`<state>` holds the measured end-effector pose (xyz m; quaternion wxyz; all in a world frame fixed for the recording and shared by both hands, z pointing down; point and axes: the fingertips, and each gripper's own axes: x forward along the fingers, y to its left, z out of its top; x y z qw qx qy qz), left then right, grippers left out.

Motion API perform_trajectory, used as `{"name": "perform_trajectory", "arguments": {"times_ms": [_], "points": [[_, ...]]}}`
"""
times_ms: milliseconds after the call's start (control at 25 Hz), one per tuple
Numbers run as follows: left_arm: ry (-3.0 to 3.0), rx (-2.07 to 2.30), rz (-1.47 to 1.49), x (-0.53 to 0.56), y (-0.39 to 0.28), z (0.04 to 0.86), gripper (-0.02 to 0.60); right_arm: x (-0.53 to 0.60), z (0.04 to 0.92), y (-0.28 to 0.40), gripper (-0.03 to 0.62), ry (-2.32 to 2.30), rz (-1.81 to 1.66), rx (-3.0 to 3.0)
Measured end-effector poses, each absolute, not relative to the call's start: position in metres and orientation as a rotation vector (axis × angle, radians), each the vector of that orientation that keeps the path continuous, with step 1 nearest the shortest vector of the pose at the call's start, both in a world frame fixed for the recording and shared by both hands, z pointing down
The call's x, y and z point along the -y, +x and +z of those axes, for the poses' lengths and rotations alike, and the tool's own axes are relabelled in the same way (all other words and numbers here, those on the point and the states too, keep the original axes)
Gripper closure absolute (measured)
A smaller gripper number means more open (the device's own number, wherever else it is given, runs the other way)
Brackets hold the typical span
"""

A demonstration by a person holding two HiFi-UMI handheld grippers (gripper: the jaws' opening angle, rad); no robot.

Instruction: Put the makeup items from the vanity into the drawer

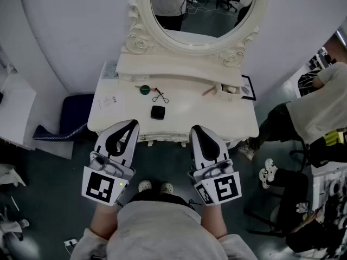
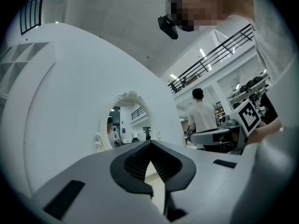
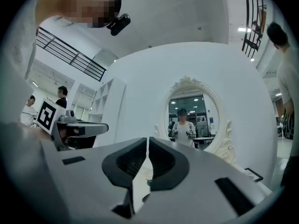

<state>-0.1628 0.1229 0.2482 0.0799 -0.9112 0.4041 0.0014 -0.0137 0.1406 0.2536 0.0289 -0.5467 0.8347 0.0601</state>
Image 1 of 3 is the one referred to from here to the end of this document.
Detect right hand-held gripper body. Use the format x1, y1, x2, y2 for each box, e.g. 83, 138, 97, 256
187, 159, 243, 207

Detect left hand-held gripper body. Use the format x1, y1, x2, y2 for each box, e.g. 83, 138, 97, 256
81, 150, 137, 207

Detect black square compact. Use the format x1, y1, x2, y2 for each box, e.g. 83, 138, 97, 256
150, 105, 166, 120

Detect white vanity dressing table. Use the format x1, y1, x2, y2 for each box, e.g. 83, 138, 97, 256
87, 51, 260, 148

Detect black wire eyelash curler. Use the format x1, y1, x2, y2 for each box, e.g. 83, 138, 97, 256
152, 91, 170, 105

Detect small white drawer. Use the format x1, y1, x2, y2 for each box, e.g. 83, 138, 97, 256
215, 82, 243, 101
118, 73, 150, 83

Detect person's left forearm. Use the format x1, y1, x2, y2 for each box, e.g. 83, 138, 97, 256
90, 202, 120, 241

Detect person's right forearm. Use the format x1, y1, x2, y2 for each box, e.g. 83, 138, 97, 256
200, 202, 229, 240

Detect dark blue padded stool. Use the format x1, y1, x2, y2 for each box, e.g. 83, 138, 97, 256
32, 93, 95, 144

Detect white printed paper sheet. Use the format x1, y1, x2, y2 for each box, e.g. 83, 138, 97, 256
96, 94, 121, 111

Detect person's left shoe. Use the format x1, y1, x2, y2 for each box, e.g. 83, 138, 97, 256
138, 180, 152, 193

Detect person's shoe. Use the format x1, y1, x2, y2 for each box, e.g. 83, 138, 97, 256
159, 181, 175, 196
138, 180, 152, 193

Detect person's right shoe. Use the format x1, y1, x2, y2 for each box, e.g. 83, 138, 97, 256
159, 181, 175, 196

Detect person's black shorts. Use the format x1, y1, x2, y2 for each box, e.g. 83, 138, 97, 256
129, 192, 196, 209

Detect black framed picture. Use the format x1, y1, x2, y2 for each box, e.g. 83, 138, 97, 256
240, 74, 257, 101

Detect printed label sheet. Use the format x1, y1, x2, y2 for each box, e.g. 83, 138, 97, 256
101, 60, 120, 80

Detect person's grey shirt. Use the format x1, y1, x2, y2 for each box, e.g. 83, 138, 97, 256
69, 200, 259, 260

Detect white shelf of round devices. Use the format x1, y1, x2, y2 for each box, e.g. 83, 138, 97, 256
311, 164, 347, 260

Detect yellow green bag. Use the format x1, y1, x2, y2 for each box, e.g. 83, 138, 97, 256
323, 129, 347, 147

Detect oval mirror white ornate frame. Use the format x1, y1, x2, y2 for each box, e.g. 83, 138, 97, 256
120, 0, 271, 68

